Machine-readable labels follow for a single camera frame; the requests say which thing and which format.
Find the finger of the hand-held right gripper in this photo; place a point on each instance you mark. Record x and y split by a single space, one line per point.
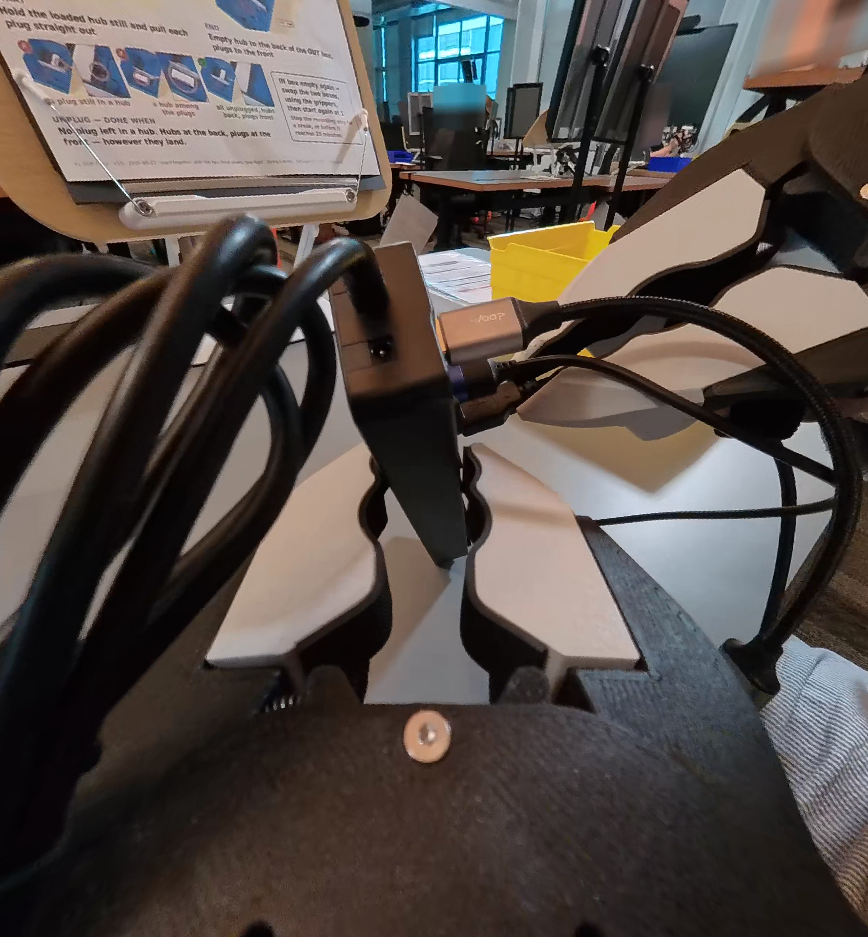
807 307
683 227

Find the white card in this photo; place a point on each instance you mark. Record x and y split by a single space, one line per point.
408 227

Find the person's grey striped shirt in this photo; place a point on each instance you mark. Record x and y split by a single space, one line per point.
844 768

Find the small blue bin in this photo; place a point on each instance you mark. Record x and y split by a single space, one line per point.
402 156

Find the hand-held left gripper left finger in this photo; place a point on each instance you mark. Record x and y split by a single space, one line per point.
302 585

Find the yellow plastic bin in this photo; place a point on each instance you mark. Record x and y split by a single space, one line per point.
529 263

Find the brown background table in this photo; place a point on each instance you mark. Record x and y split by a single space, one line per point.
514 179

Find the black USB hub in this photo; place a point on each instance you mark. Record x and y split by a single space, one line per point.
412 439

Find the printed paper sheet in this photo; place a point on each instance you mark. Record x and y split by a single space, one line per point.
456 274

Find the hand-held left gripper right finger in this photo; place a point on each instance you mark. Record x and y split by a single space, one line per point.
551 578

